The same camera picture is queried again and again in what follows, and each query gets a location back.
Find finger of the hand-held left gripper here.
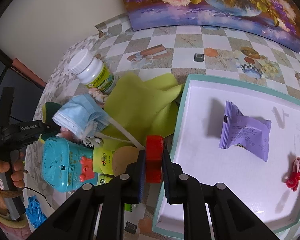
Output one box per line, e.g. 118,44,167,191
44,122,62,134

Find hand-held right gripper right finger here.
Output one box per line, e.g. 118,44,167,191
162,150,268,240

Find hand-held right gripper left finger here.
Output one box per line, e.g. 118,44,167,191
49,149,147,240

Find red block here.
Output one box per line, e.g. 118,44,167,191
145,135,164,183

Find blue face mask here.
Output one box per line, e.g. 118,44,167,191
52,94,147,150

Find leopard print scrunchie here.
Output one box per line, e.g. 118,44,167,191
80,139,103,149

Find teal white cardboard box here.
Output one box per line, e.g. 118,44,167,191
152,74,300,239

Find pink floral scrunchie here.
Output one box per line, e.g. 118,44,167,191
88,87,109,105

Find green cloth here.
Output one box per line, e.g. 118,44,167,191
100,73,185,152

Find yellow green scrub sponge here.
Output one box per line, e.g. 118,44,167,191
39,102,63,143

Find pink striped fuzzy cloth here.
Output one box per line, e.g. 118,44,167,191
55,127,80,142

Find teal plastic container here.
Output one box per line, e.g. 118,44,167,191
41,137,98,193

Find green tissue packet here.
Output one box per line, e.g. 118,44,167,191
97,174,138,212

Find green snack packets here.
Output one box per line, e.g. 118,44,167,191
94,147,118,176

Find dark cabinet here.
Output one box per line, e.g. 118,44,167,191
0,52,46,133

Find brown wooden board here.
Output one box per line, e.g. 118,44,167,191
11,58,47,88

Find grey floral tablecloth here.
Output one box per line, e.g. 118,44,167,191
25,34,103,205

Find white green label pill bottle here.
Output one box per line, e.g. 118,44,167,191
68,49,117,94

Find blue plastic bag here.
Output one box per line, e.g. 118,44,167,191
25,196,48,228

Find purple snack packet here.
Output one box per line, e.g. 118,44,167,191
219,101,272,162

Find checked patterned tablecloth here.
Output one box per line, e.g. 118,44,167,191
52,14,300,240

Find flower painting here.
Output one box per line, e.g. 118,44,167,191
116,0,300,53

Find black cable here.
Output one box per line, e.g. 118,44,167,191
23,186,53,208

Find red white hair tie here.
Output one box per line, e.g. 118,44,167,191
283,156,300,192

